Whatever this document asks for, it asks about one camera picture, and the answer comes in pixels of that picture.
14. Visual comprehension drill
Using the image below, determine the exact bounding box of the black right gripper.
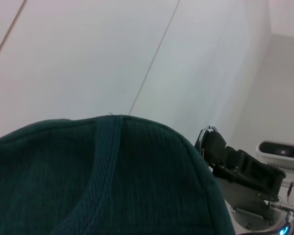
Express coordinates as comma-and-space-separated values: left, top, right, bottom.
202, 131, 287, 204

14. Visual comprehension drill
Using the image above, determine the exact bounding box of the dark teal insulated lunch bag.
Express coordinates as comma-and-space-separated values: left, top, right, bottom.
0, 115, 236, 235

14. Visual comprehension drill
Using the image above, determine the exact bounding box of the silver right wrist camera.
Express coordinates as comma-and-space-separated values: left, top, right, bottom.
256, 140, 294, 189

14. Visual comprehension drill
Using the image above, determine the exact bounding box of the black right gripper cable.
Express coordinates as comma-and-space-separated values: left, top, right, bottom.
269, 183, 294, 217

